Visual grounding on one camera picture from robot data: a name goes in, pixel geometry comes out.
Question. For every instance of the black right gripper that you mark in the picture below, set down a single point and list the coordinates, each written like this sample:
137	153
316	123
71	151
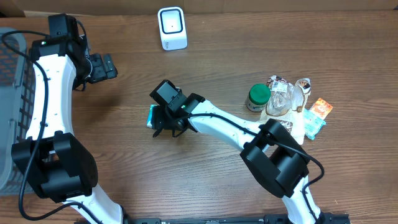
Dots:
161	119

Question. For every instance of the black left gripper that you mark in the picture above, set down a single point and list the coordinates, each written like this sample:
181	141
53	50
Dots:
102	72

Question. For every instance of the teal tissue pack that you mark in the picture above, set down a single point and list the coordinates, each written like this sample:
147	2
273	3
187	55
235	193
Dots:
151	117

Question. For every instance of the green lid jar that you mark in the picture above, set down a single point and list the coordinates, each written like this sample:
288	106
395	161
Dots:
258	97

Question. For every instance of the beige snack pouch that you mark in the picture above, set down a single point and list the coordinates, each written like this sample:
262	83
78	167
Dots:
286	104

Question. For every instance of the teal wet wipes pack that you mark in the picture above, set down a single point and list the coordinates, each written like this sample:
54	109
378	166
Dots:
312	124

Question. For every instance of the orange tissue pack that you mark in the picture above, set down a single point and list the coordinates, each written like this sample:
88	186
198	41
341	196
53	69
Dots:
321	108

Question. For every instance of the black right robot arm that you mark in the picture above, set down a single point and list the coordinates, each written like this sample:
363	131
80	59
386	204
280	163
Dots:
274	158

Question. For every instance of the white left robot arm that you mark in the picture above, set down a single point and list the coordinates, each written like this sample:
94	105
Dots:
53	162

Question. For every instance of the white barcode scanner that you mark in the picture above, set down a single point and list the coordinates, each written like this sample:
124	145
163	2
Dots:
172	28

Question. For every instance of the dark grey mesh basket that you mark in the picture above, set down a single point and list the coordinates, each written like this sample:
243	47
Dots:
17	101

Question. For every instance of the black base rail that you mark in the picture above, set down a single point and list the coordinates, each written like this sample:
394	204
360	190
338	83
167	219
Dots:
329	218

